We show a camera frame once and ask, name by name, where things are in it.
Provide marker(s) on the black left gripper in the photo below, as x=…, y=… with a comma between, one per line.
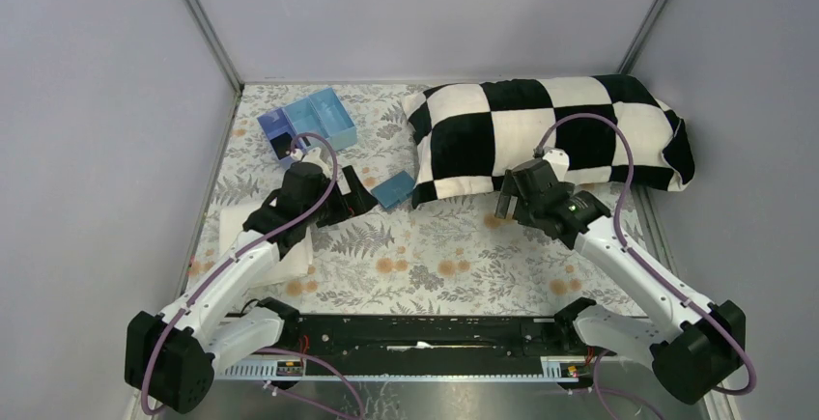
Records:
x=345, y=193

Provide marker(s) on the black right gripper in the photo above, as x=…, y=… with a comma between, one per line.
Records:
x=518, y=194

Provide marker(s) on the blue card holder wallet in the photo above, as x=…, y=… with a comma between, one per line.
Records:
x=394, y=191

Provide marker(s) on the black and white checkered pillow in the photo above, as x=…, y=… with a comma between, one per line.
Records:
x=467, y=135

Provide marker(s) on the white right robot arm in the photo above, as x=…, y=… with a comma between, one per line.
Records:
x=690, y=343

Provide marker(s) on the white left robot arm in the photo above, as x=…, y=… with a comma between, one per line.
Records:
x=174, y=355

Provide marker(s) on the floral patterned table mat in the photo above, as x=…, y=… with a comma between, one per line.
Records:
x=452, y=257

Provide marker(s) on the blue compartment organizer box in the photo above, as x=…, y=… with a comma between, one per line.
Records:
x=321, y=113

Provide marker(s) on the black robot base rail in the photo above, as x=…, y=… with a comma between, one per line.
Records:
x=433, y=345

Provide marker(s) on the perforated metal cable tray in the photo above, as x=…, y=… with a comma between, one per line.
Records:
x=263, y=369

